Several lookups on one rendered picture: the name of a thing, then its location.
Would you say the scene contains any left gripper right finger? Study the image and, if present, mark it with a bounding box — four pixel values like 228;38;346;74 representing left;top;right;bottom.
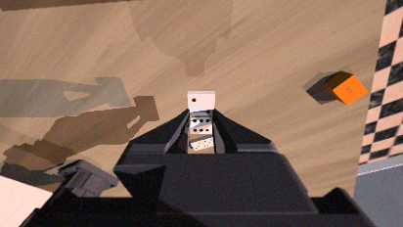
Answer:
212;109;279;154

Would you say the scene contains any white domino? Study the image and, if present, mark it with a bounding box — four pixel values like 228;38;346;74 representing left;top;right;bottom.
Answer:
188;91;215;134
191;135;213;151

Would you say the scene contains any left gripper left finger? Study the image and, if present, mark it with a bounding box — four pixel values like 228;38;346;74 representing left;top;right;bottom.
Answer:
123;109;191;154

